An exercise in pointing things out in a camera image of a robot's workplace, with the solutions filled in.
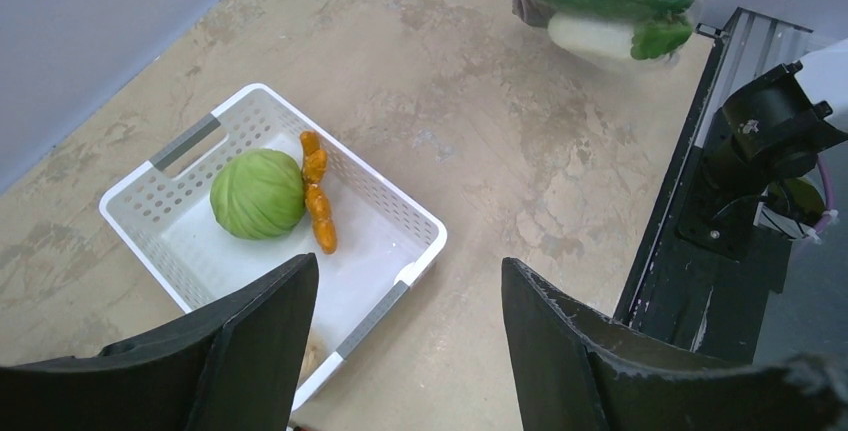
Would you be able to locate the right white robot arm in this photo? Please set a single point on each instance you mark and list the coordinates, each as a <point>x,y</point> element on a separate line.
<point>780,122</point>

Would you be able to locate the white radish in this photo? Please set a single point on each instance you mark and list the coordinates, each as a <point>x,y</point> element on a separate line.
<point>591,37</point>

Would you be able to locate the dark red grapes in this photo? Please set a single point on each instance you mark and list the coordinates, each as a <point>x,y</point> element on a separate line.
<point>532,13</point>

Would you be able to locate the green cabbage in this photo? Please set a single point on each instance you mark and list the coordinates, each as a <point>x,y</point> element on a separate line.
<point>259,195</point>

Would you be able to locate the green leafy vegetable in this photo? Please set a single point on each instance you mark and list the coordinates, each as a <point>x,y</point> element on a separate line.
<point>659,37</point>

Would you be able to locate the black base bar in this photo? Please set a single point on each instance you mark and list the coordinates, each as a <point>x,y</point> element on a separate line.
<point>683,294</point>

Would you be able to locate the front aluminium rail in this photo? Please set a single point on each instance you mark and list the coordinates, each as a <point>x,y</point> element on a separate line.
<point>748,45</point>

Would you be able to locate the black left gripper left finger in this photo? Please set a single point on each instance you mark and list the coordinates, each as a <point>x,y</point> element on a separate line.
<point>233,364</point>

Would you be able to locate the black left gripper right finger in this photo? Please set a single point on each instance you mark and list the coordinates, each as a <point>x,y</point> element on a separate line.
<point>576,369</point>

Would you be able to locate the clear orange zip bag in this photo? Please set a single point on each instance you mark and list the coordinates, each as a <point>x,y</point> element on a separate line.
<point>634,66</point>

